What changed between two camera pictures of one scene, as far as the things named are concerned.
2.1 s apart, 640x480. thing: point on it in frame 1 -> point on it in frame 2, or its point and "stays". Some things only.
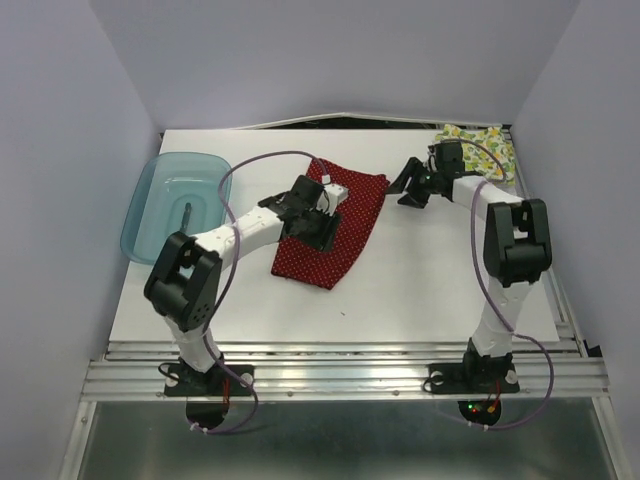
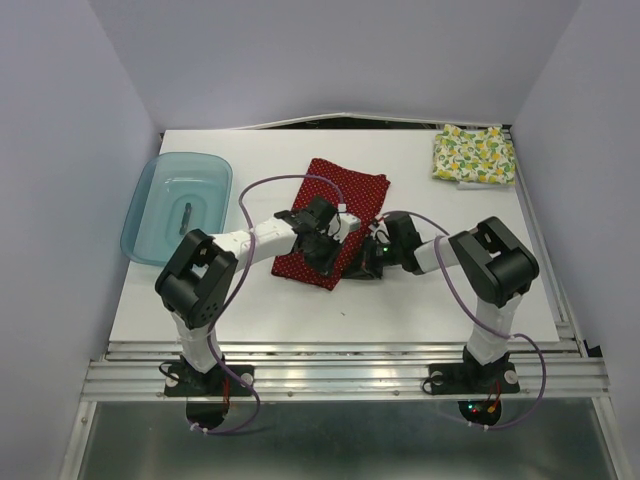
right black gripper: (415, 199) -> (368, 268)
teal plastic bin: (178, 192) stays
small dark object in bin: (185, 218) stays
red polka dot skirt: (349, 251) stays
